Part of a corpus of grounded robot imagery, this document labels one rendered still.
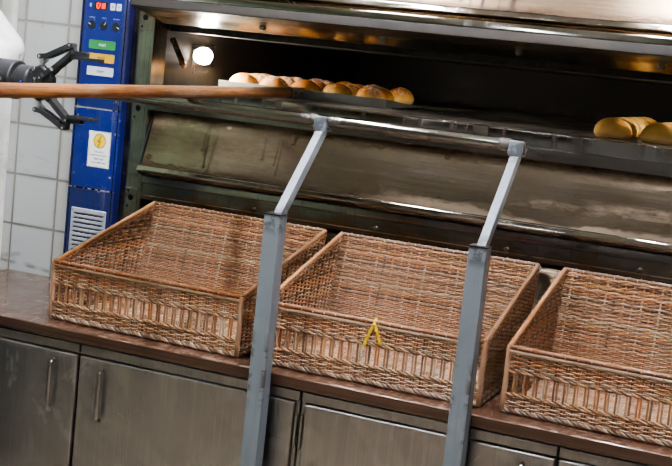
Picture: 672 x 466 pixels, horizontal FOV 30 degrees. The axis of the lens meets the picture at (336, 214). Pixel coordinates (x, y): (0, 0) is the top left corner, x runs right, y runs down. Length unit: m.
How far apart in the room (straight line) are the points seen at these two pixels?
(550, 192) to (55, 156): 1.49
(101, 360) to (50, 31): 1.13
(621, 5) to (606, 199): 0.48
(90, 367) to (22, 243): 0.84
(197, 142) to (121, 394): 0.82
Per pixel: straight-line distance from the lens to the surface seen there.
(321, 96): 3.77
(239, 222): 3.49
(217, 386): 3.01
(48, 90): 2.62
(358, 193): 3.36
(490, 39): 3.11
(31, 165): 3.89
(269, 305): 2.85
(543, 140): 3.22
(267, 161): 3.48
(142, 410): 3.12
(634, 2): 3.19
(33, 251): 3.90
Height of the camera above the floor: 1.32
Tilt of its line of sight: 7 degrees down
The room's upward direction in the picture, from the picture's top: 6 degrees clockwise
